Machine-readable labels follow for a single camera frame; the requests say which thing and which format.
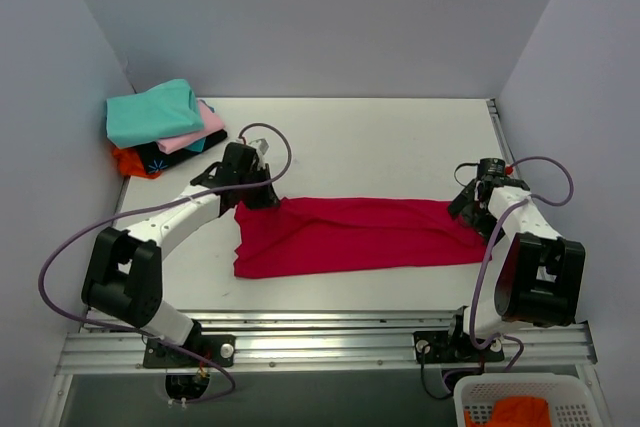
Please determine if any red t-shirt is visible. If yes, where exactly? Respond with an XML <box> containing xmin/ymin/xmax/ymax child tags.
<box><xmin>234</xmin><ymin>197</ymin><xmax>485</xmax><ymax>279</ymax></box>

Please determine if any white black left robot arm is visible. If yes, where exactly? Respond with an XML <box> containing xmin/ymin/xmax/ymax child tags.
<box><xmin>81</xmin><ymin>139</ymin><xmax>279</xmax><ymax>366</ymax></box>

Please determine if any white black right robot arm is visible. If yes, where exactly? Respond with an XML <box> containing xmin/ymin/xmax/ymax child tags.
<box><xmin>443</xmin><ymin>174</ymin><xmax>586</xmax><ymax>360</ymax></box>

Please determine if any pink folded t-shirt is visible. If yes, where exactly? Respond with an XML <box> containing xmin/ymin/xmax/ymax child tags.
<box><xmin>154</xmin><ymin>99</ymin><xmax>225</xmax><ymax>153</ymax></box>

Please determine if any black folded t-shirt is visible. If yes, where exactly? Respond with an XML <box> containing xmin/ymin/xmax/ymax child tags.
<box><xmin>130</xmin><ymin>127</ymin><xmax>229</xmax><ymax>177</ymax></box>

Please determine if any teal folded t-shirt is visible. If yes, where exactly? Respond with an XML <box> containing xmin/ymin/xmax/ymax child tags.
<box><xmin>106</xmin><ymin>79</ymin><xmax>204</xmax><ymax>149</ymax></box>

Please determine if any orange folded t-shirt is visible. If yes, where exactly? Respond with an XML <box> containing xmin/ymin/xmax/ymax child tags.
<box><xmin>111</xmin><ymin>146</ymin><xmax>162</xmax><ymax>179</ymax></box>

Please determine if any orange t-shirt in basket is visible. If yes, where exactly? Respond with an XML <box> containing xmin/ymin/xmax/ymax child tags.
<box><xmin>465</xmin><ymin>396</ymin><xmax>552</xmax><ymax>427</ymax></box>

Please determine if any white plastic laundry basket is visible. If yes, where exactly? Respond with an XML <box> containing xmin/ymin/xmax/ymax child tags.
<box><xmin>453</xmin><ymin>373</ymin><xmax>603</xmax><ymax>426</ymax></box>

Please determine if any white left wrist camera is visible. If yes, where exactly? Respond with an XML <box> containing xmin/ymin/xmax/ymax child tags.
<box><xmin>249</xmin><ymin>138</ymin><xmax>269</xmax><ymax>155</ymax></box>

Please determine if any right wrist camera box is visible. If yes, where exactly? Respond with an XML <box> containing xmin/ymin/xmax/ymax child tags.
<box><xmin>476</xmin><ymin>157</ymin><xmax>509</xmax><ymax>180</ymax></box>

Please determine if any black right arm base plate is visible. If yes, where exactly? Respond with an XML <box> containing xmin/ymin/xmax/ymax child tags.
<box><xmin>412</xmin><ymin>330</ymin><xmax>505</xmax><ymax>364</ymax></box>

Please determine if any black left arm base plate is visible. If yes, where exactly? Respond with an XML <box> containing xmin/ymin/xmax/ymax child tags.
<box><xmin>142</xmin><ymin>334</ymin><xmax>236</xmax><ymax>369</ymax></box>

